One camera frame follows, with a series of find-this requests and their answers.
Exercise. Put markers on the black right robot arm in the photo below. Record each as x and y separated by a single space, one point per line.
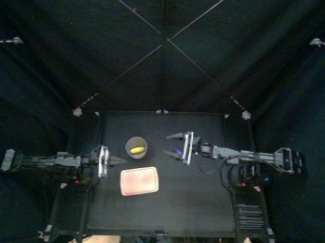
249 156

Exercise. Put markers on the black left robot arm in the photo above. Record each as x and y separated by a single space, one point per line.
51 160

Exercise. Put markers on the yellow toy corn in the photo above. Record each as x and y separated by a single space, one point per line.
136 150

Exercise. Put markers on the grey bowl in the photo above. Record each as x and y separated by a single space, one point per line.
136 142

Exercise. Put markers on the pink square plate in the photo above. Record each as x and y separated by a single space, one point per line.
139 181

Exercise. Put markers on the grey metal clamp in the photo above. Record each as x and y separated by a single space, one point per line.
12 41
317 41

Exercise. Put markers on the small grey frame bracket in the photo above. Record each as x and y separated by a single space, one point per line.
162 111

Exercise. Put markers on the grey frame corner bracket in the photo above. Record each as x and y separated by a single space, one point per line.
246 115
76 111

